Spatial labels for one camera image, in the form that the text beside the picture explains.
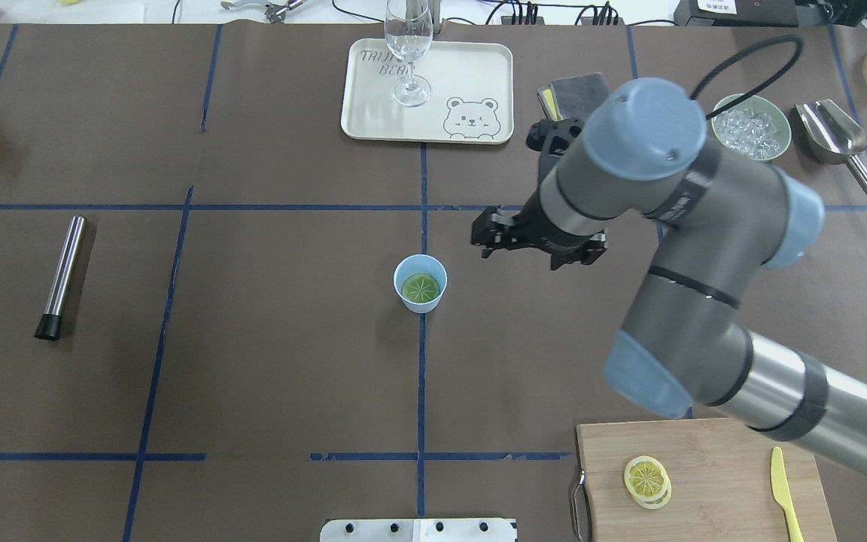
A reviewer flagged steel muddler black tip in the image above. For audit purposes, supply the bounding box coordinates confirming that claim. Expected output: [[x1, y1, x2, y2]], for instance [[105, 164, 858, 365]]
[[33, 215, 86, 342]]

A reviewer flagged cream bear tray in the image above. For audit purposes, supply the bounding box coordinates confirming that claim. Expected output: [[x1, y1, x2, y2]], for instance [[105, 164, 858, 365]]
[[340, 39, 515, 145]]

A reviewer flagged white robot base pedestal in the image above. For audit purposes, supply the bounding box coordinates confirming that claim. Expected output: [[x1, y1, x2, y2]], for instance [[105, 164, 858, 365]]
[[319, 517, 519, 541]]

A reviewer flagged light blue cup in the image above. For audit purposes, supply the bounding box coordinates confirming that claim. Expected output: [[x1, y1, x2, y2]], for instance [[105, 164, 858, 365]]
[[393, 254, 448, 313]]

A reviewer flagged yellow plastic knife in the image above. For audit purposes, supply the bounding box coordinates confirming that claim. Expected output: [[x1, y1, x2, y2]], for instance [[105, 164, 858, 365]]
[[768, 446, 805, 541]]

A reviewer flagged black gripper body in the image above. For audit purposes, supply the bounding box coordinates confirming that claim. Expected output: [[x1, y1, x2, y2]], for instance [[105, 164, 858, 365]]
[[505, 117, 607, 270]]

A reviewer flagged green bowl of ice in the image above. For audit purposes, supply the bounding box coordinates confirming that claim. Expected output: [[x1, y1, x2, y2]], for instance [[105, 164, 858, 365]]
[[710, 96, 792, 162]]

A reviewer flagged long reach grabber tool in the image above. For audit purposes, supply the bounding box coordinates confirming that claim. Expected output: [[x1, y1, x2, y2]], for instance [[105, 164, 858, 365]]
[[220, 0, 306, 24]]

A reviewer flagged grey folded cloth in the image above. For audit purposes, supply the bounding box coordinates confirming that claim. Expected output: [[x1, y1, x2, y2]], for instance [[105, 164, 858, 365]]
[[537, 72, 612, 121]]

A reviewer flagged clear wine glass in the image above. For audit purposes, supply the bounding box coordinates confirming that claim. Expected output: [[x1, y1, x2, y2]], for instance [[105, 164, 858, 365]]
[[383, 1, 434, 108]]

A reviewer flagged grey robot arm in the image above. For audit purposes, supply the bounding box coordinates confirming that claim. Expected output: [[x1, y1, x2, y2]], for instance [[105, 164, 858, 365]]
[[470, 77, 867, 476]]

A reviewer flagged bamboo cutting board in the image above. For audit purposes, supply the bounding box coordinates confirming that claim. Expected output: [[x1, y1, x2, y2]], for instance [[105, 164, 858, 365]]
[[569, 419, 839, 542]]

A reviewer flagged steel ice scoop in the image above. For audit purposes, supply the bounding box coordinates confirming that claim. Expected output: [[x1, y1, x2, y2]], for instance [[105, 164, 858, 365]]
[[795, 99, 867, 196]]

